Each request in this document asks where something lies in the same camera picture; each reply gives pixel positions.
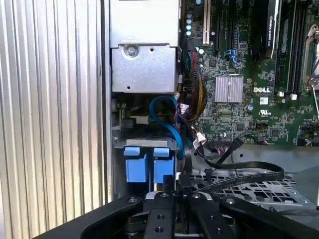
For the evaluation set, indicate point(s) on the silver finned chipset heatsink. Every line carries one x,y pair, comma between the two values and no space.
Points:
228,89

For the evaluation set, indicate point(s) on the metal CPU socket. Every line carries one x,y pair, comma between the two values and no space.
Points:
309,62

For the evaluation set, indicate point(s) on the black expansion slot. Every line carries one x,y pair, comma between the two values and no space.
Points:
218,25

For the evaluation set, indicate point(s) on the black graphics card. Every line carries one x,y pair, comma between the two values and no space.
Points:
268,30

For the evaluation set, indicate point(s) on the white expansion slot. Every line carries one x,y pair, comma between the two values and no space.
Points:
206,22

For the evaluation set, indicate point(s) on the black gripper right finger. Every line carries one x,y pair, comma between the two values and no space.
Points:
209,219

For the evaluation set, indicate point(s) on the grey metal power supply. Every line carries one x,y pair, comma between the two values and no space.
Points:
144,62

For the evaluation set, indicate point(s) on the perforated metal disk bay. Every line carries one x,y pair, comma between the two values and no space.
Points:
269,191

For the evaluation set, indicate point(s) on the black RAM slot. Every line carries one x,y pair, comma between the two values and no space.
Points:
306,44
291,49
281,49
299,44

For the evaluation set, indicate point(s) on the thin metal locking lever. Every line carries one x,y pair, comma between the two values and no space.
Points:
316,104

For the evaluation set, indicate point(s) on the black and grey PC case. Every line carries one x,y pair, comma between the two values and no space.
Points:
106,99

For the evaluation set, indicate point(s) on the green motherboard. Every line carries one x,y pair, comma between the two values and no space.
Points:
249,117

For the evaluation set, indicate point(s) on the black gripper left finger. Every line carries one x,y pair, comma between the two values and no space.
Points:
162,216

